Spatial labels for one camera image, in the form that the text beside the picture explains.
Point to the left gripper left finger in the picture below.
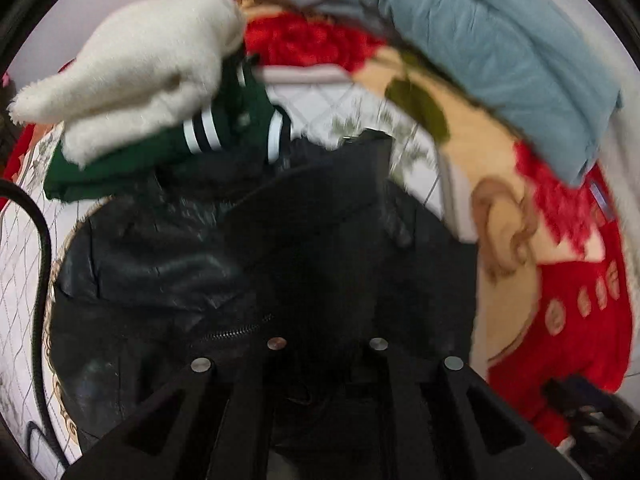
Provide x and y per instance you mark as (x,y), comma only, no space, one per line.
(208,423)

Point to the blue-grey folded duvet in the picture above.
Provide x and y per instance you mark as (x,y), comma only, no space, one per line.
(523,59)

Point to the small blue rectangular object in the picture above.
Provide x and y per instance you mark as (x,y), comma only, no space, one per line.
(601,201)

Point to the green varsity jacket striped cuffs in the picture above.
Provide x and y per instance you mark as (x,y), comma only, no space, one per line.
(240,120)

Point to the red floral blanket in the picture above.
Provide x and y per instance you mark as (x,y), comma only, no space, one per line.
(553,280)

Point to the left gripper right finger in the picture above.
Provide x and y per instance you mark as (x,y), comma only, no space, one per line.
(446,423)

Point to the white fluffy folded garment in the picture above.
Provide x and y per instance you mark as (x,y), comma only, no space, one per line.
(148,66)

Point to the black leather jacket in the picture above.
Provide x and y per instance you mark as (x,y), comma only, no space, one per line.
(326,253)

